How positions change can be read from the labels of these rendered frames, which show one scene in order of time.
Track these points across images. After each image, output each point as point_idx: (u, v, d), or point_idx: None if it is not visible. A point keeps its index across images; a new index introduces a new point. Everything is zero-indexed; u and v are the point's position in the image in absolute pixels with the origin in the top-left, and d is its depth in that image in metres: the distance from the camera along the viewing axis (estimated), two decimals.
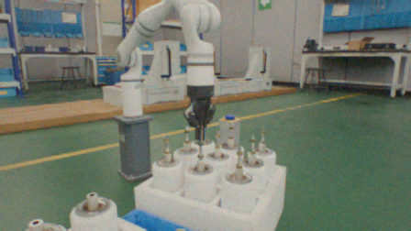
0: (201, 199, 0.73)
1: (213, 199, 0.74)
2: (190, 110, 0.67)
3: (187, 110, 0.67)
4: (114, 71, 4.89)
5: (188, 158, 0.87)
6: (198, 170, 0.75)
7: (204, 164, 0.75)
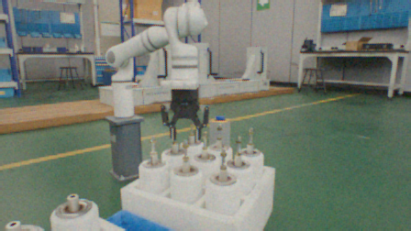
0: (185, 200, 0.72)
1: (198, 200, 0.74)
2: (205, 105, 0.71)
3: (205, 105, 0.70)
4: (112, 71, 4.89)
5: (175, 159, 0.87)
6: (183, 170, 0.75)
7: (189, 165, 0.75)
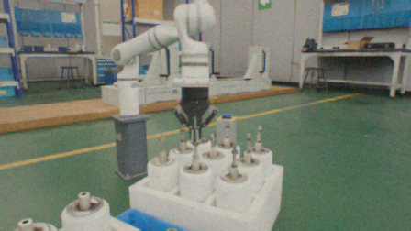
0: (195, 198, 0.72)
1: (207, 198, 0.73)
2: (213, 107, 0.71)
3: (215, 108, 0.70)
4: (113, 71, 4.88)
5: (183, 157, 0.86)
6: (194, 168, 0.74)
7: (199, 162, 0.74)
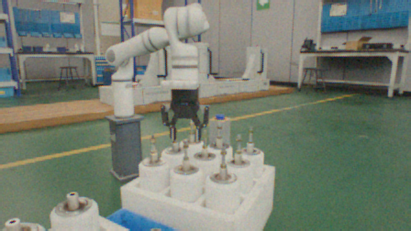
0: (185, 199, 0.72)
1: (197, 199, 0.74)
2: (205, 105, 0.71)
3: (205, 105, 0.70)
4: (112, 71, 4.89)
5: (175, 158, 0.87)
6: (183, 169, 0.75)
7: (189, 163, 0.75)
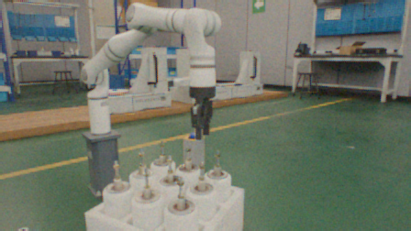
0: (133, 222, 0.75)
1: (142, 229, 0.73)
2: (198, 106, 0.69)
3: (195, 106, 0.69)
4: None
5: (141, 181, 0.87)
6: (143, 195, 0.76)
7: (148, 192, 0.74)
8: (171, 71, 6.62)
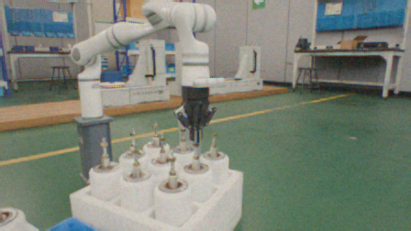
0: (121, 203, 0.69)
1: (131, 211, 0.67)
2: (209, 105, 0.74)
3: (212, 106, 0.73)
4: (104, 71, 4.83)
5: (132, 162, 0.81)
6: (133, 174, 0.69)
7: (137, 170, 0.68)
8: (170, 67, 6.56)
